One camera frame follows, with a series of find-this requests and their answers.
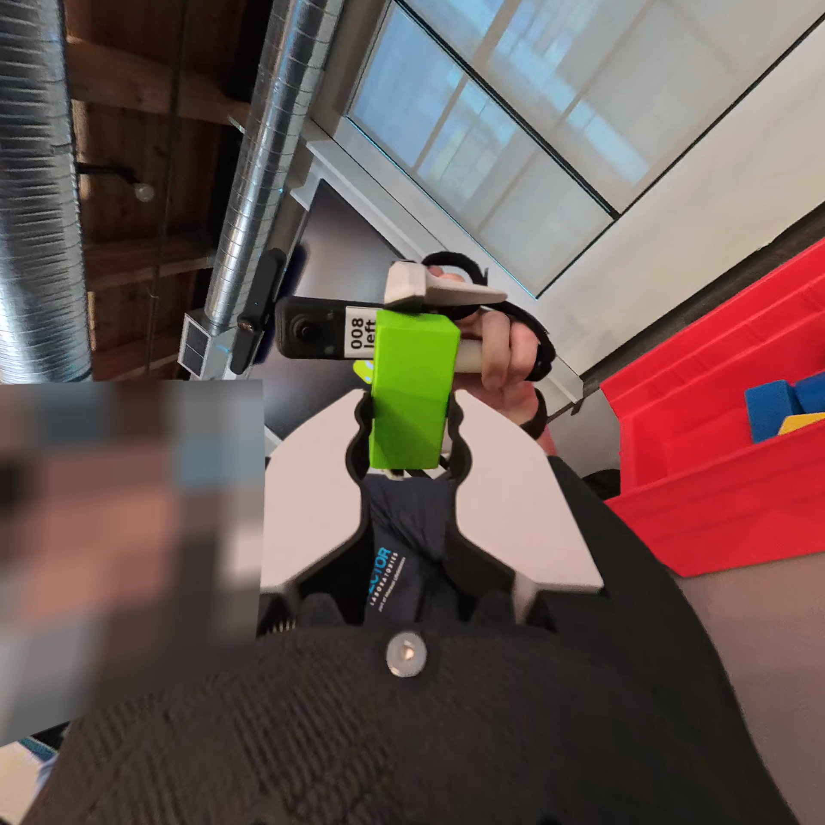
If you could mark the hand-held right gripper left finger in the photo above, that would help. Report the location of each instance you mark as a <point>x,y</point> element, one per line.
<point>309,509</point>

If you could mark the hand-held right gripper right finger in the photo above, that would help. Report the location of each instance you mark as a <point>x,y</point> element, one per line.
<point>525,515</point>

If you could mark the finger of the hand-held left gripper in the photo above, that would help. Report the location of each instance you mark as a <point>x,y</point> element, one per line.
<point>406,287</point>

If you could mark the green wooden block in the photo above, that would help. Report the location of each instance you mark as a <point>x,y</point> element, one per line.
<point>412,387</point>

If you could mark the red plastic bin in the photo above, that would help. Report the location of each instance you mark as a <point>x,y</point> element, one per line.
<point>696,503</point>

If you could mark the blue half-cylinder block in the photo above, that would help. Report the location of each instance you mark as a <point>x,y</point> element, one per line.
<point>770,412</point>

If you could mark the yellow wooden cube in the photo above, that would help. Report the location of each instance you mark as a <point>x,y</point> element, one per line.
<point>802,423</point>

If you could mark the blue rectangular block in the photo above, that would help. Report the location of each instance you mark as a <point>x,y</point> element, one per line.
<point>812,392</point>

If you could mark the person's left hand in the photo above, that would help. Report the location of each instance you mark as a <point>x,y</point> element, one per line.
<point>506,361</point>

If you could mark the metal vent grille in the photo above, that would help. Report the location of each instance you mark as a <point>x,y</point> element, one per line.
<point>193,345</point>

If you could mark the large window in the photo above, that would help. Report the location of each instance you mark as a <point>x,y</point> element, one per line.
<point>515,129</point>

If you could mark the ceiling light bulb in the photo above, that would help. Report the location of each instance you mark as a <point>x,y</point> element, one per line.
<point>143,191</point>

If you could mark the large silver ventilation duct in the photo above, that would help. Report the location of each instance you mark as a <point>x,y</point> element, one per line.
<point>38,193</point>

